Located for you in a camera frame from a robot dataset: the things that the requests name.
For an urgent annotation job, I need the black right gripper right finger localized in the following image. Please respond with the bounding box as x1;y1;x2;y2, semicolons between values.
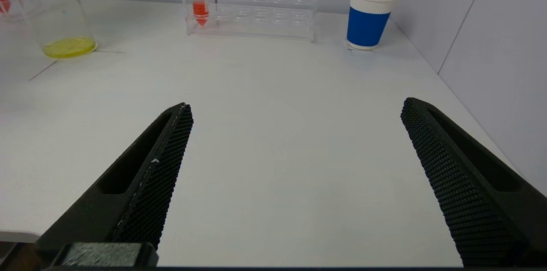
400;97;547;268

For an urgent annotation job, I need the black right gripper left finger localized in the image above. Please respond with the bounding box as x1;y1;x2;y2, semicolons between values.
36;103;194;251

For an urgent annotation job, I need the clear glass beaker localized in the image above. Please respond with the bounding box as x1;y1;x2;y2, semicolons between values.
6;0;98;59

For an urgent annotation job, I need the clear acrylic test tube rack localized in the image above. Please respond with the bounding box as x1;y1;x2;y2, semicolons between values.
0;0;26;23
182;0;318;43

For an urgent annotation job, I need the blue and white paper cup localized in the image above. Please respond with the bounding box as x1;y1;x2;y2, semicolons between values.
345;0;398;51

